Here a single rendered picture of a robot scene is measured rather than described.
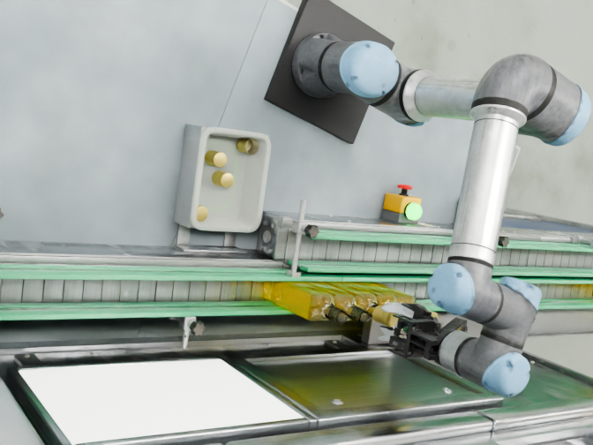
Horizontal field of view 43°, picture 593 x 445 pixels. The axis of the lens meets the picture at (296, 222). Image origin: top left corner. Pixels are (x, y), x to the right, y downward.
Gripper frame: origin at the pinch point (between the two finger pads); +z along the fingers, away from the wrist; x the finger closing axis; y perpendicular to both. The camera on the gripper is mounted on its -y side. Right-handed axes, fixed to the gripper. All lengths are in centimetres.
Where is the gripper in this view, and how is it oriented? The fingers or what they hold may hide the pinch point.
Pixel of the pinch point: (389, 318)
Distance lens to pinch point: 159.0
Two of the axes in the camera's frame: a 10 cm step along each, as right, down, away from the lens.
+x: -1.3, 9.8, 1.3
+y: -8.3, -0.3, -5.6
